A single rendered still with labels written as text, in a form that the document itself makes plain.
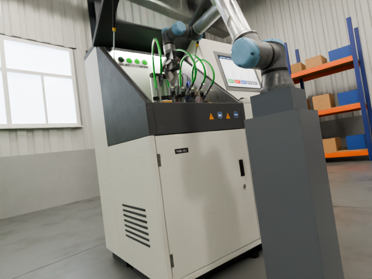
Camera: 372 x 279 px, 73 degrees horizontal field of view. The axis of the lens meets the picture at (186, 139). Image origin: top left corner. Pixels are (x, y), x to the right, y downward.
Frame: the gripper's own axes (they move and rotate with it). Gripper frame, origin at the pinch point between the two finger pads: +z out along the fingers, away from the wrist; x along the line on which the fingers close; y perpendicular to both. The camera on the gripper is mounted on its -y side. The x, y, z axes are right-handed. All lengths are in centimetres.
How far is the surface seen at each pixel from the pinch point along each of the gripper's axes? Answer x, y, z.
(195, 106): -5.2, 26.1, 19.7
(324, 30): 631, -155, -228
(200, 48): 35.7, -7.5, -31.6
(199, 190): -10, 26, 65
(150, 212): -35, 17, 71
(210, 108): 5.9, 26.1, 20.9
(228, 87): 52, 1, 0
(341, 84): 631, -135, -74
